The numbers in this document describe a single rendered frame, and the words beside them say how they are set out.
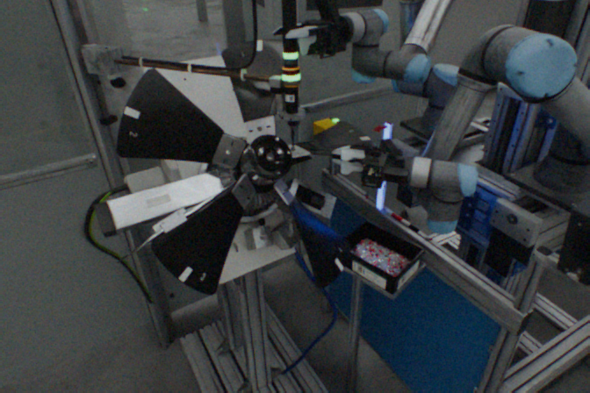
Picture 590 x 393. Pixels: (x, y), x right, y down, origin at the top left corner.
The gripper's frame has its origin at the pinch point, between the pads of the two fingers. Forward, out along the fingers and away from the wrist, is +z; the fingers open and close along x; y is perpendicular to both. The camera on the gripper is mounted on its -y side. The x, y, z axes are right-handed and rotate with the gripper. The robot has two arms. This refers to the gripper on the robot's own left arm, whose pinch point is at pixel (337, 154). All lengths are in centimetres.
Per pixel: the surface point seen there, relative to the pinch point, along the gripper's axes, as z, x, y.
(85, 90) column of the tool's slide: 81, -12, 4
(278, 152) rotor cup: 11.8, -6.0, 11.8
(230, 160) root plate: 24.3, -3.5, 15.3
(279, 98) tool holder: 14.1, -16.6, 3.7
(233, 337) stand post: 47, 103, 8
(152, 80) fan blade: 39, -25, 19
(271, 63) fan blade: 21.0, -21.0, -7.7
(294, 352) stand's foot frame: 20, 111, 1
